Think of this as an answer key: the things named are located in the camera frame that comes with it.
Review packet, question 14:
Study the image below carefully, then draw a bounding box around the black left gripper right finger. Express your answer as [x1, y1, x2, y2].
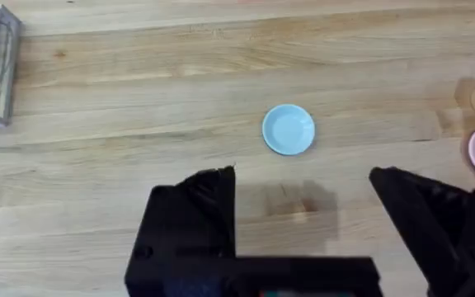
[368, 166, 475, 297]

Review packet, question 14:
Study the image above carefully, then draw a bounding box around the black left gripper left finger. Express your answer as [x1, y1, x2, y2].
[124, 164, 238, 297]

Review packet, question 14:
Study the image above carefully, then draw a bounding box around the small light blue plate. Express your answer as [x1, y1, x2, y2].
[261, 103, 317, 157]

